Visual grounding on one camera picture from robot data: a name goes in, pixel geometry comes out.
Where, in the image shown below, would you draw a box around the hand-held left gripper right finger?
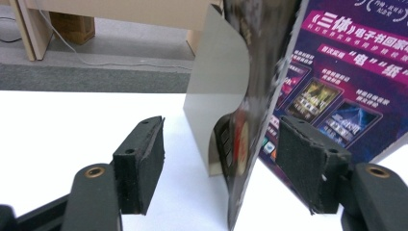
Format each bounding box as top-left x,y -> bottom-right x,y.
275,115 -> 352,216

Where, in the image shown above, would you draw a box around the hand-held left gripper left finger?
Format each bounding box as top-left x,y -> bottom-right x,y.
112,115 -> 166,217

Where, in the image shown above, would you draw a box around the purple magazine with navy spine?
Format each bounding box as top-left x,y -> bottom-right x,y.
259,0 -> 408,166

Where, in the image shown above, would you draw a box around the black magazine with red picture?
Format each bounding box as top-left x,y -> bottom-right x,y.
213,0 -> 303,231

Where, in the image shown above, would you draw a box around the beige expandable book rack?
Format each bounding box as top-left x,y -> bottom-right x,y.
183,3 -> 251,177

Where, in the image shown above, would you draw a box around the brown box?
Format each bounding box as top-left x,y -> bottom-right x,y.
49,12 -> 96,46

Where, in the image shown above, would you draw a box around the beige wooden desk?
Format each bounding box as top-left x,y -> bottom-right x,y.
9,0 -> 225,63

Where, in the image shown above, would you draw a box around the thin white cable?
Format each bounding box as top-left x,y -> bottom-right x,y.
34,0 -> 194,71

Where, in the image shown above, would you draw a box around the thin black floor cable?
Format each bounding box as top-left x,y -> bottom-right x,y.
0,15 -> 17,44

